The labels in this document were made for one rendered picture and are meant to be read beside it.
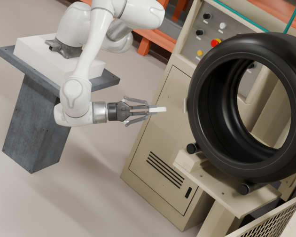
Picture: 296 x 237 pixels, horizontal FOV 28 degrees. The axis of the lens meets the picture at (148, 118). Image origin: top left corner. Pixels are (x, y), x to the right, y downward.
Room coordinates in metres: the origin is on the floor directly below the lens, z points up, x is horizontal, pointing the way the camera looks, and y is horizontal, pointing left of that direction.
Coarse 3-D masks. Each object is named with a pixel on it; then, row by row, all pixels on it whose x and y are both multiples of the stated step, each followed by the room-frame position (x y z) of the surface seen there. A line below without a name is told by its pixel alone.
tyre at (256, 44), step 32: (224, 64) 2.40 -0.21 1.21; (288, 64) 2.03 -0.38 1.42; (192, 96) 2.18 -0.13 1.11; (224, 96) 2.41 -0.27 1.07; (288, 96) 1.99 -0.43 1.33; (192, 128) 2.15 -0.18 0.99; (224, 128) 2.35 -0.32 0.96; (224, 160) 2.05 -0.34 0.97; (256, 160) 2.25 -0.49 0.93; (288, 160) 1.94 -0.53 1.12
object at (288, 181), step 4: (260, 140) 2.41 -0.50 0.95; (288, 176) 2.29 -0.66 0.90; (292, 176) 2.28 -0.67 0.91; (280, 180) 2.30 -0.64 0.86; (284, 180) 2.29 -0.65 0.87; (288, 180) 2.28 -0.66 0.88; (292, 180) 2.28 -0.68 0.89; (284, 184) 2.29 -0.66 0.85; (288, 184) 2.28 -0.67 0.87; (292, 184) 2.29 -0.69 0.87
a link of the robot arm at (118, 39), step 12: (132, 0) 2.49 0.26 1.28; (144, 0) 2.51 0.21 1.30; (132, 12) 2.47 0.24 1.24; (144, 12) 2.49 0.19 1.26; (156, 12) 2.52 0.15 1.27; (120, 24) 2.67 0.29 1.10; (132, 24) 2.51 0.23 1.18; (144, 24) 2.50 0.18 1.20; (156, 24) 2.52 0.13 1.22; (108, 36) 2.89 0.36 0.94; (120, 36) 2.81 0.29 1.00; (132, 36) 3.05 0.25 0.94; (108, 48) 2.95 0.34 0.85; (120, 48) 2.97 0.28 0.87
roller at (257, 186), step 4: (244, 184) 2.02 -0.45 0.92; (248, 184) 2.03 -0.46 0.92; (252, 184) 2.04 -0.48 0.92; (256, 184) 2.06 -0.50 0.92; (260, 184) 2.09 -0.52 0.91; (264, 184) 2.11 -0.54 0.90; (240, 188) 2.02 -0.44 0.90; (244, 188) 2.01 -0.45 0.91; (248, 188) 2.01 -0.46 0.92; (252, 188) 2.03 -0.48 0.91; (256, 188) 2.06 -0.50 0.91; (240, 192) 2.01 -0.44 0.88; (244, 192) 2.00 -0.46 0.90; (248, 192) 2.00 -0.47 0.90
